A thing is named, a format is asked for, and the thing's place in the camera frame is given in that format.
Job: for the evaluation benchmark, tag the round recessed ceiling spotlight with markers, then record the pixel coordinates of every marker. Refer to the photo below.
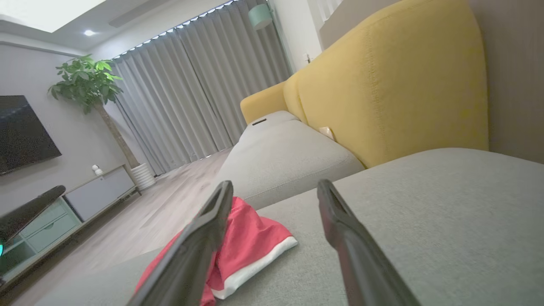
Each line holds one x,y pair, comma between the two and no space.
89,32

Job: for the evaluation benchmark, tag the grey sofa seat cushion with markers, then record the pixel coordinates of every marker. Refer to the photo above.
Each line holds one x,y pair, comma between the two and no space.
284,161
281,118

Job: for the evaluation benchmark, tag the beige tag between cushions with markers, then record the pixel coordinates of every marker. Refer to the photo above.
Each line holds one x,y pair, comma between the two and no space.
327,133

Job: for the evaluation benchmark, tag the wide grey chaise seat cushion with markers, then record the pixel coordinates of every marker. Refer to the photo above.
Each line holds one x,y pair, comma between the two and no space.
446,221

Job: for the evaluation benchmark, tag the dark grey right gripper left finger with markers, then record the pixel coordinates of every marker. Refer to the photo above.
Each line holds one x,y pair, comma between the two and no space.
187,263

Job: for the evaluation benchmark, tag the grey low television cabinet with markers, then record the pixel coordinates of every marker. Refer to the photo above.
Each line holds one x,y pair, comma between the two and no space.
97,193

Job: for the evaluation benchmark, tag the small black remote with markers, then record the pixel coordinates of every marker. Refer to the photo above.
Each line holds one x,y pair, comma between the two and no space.
259,121

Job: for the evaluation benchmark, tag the green leafy indoor tree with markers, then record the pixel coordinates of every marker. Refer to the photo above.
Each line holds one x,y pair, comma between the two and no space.
87,80

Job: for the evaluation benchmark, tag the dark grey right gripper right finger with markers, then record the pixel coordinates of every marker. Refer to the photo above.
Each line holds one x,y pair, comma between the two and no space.
361,263

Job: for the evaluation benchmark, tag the mint green lamp shade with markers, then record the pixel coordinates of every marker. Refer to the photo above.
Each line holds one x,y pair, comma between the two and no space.
259,16

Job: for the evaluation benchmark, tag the white ribbed plant pot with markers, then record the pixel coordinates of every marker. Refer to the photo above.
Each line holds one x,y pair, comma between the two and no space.
143,176

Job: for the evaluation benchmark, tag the red white number 23 jersey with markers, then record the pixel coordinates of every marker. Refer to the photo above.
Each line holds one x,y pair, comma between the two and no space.
250,238

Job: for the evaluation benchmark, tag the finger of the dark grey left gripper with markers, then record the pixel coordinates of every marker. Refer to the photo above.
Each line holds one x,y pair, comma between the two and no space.
25,210

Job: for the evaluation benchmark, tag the yellow sofa end armrest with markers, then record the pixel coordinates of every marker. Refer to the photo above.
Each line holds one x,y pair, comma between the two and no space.
263,102

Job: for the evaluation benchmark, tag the bright ceiling light panel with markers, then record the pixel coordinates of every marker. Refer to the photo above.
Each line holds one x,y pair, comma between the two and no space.
38,12

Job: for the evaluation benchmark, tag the small dark wall fitting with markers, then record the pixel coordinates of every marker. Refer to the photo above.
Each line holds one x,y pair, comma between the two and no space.
307,58

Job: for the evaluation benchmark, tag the grey pleated curtain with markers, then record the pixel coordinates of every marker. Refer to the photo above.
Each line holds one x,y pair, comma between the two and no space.
199,85

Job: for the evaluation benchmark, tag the black wall television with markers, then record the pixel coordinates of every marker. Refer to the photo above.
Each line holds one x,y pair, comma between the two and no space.
23,131

